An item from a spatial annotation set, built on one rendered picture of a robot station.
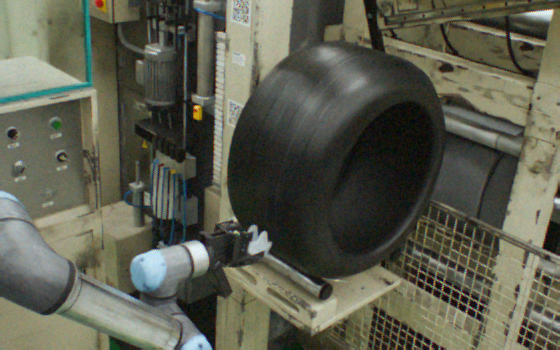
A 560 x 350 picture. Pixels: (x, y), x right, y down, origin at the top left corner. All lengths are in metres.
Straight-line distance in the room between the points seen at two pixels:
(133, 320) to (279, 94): 0.61
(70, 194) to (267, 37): 0.73
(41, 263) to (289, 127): 0.62
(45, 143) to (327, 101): 0.83
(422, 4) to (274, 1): 0.40
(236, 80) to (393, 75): 0.47
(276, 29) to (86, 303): 0.92
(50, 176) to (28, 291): 0.89
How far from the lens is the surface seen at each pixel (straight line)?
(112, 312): 1.18
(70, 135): 1.94
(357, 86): 1.46
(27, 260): 1.09
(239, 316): 2.11
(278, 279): 1.77
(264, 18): 1.72
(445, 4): 1.82
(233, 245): 1.44
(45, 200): 1.98
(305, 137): 1.42
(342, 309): 1.79
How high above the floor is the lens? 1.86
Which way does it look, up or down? 24 degrees down
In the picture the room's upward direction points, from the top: 4 degrees clockwise
